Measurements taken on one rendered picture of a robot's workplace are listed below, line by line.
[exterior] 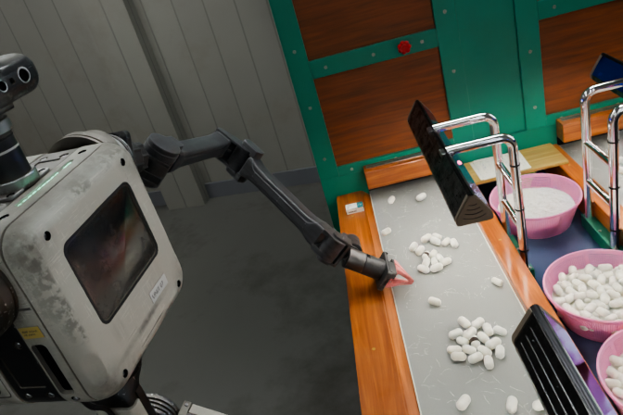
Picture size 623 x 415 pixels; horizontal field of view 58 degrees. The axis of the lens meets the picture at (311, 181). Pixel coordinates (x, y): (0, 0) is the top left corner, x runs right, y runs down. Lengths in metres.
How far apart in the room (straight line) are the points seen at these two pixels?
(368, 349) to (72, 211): 0.79
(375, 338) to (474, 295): 0.29
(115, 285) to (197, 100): 3.00
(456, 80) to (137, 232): 1.25
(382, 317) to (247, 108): 2.55
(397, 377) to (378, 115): 0.95
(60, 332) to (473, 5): 1.50
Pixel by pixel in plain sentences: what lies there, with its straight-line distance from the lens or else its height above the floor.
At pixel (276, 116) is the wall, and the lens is 3.76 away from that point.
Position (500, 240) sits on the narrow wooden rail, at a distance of 1.66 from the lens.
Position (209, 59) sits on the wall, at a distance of 3.76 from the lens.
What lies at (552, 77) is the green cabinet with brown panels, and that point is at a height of 1.01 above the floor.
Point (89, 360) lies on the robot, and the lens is 0.94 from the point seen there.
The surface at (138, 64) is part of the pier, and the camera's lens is 3.84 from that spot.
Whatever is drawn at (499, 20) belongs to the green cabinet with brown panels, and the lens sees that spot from 1.94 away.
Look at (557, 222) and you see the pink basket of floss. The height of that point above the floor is 0.73.
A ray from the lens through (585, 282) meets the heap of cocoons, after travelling 1.57.
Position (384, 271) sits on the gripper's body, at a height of 0.83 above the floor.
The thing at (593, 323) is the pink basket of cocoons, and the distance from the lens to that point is 1.42.
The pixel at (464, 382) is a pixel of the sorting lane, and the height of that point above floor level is 0.74.
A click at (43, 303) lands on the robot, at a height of 1.34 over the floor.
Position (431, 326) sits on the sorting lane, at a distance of 1.45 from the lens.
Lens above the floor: 1.73
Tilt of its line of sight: 26 degrees down
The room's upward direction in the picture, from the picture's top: 17 degrees counter-clockwise
